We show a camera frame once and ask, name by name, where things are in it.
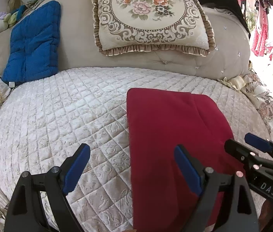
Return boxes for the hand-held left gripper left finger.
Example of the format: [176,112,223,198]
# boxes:
[3,143,91,232]

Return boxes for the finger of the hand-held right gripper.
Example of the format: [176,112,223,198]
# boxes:
[224,138,273,174]
[245,132,273,160]

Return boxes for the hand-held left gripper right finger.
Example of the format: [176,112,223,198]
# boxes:
[174,144,260,232]

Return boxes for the red fleece garment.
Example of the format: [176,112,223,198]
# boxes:
[126,88,248,232]

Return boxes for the floral armrest pillow right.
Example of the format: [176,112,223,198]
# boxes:
[239,74,273,148]

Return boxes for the white quilted sofa cover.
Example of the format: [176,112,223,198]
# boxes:
[0,66,272,232]

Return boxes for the cream ruffled cloth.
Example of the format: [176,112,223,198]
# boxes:
[217,76,247,90]

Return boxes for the hanging pink dotted garment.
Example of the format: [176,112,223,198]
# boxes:
[251,3,271,57]

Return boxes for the beige tufted sofa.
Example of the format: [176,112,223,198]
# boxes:
[0,0,252,81]

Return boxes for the blue quilted cushion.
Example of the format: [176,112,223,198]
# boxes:
[1,0,62,87]

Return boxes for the floral embroidered ruffled cushion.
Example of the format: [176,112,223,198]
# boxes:
[90,0,216,57]

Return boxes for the green soft item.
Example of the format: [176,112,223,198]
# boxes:
[3,12,19,27]

